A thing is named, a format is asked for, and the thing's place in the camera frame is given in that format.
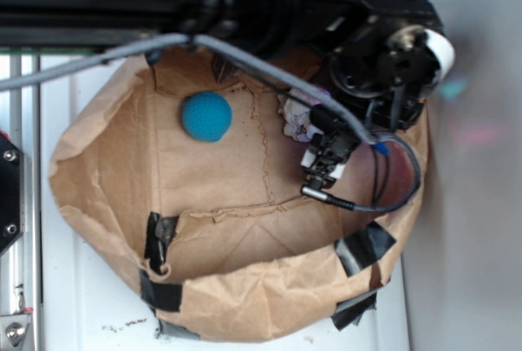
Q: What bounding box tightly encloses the grey braided cable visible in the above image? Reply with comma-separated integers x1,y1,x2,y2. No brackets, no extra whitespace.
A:
0,32,422,215

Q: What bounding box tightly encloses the brown paper bag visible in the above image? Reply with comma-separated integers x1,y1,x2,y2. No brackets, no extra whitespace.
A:
49,47,422,342

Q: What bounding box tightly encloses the blue textured ball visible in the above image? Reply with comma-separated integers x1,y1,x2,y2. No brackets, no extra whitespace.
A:
181,92,232,142

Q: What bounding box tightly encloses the aluminium frame rail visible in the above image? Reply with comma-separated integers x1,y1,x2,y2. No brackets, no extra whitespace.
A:
0,55,42,351

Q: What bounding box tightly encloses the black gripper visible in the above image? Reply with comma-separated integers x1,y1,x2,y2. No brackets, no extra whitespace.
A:
309,20,455,151

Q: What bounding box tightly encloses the dark wood piece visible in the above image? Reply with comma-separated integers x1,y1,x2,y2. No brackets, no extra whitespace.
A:
212,55,237,84

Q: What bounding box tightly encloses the black metal bracket plate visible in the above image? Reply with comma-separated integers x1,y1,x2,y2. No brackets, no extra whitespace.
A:
0,131,25,256

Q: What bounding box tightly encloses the white paper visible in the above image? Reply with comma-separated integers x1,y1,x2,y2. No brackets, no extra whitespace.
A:
277,88,323,143

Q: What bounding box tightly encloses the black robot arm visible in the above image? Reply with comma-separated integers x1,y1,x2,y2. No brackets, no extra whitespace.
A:
1,0,455,143

